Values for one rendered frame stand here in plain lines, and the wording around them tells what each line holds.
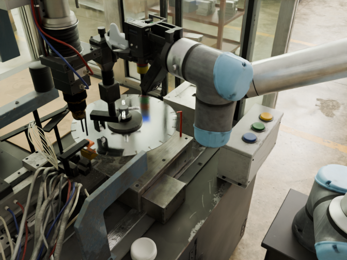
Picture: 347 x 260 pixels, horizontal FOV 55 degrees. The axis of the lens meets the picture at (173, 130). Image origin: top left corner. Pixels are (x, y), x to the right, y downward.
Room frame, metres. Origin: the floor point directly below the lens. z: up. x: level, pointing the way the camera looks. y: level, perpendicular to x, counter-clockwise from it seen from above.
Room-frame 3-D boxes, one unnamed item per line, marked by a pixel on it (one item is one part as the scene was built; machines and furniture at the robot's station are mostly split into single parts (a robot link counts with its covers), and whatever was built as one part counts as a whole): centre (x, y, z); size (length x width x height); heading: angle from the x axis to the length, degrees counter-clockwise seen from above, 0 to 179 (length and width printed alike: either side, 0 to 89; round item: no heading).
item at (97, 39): (0.78, 0.17, 1.17); 0.06 x 0.05 x 0.20; 137
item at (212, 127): (0.56, -0.08, 1.18); 0.11 x 0.08 x 0.11; 165
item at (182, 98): (1.10, -0.08, 0.82); 0.18 x 0.18 x 0.15; 56
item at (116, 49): (0.67, 0.10, 1.26); 0.09 x 0.05 x 0.02; 52
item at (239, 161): (0.90, -0.27, 0.82); 0.28 x 0.11 x 0.15; 146
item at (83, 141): (0.69, 0.26, 0.95); 0.10 x 0.03 x 0.07; 146
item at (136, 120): (0.85, 0.15, 0.96); 0.11 x 0.11 x 0.03
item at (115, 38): (0.71, 0.13, 1.28); 0.09 x 0.03 x 0.06; 52
